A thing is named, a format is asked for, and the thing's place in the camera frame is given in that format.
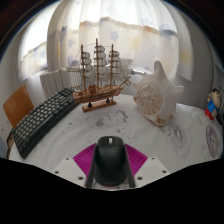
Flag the large white conch shell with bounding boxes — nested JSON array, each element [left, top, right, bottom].
[[132, 60, 185, 127]]

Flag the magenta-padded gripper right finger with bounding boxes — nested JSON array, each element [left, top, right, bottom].
[[124, 143, 171, 188]]

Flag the brown wooden chair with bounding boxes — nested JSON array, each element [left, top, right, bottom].
[[2, 84, 35, 129]]

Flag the black keyboard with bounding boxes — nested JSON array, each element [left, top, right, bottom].
[[11, 87, 81, 160]]

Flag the white star-print curtain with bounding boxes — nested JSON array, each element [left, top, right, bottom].
[[18, 0, 194, 81]]

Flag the white printed tablecloth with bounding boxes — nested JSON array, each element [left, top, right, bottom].
[[8, 93, 224, 191]]

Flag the white radiator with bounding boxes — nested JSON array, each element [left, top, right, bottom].
[[39, 68, 76, 99]]

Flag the cartoon boy clock figurine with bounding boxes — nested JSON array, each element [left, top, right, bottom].
[[204, 87, 223, 121]]

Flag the wooden model sailing ship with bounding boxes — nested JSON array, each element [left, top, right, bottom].
[[66, 37, 133, 113]]

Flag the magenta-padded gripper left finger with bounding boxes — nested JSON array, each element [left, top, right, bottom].
[[52, 143, 98, 188]]

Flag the black computer mouse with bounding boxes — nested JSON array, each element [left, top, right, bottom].
[[89, 135, 132, 187]]

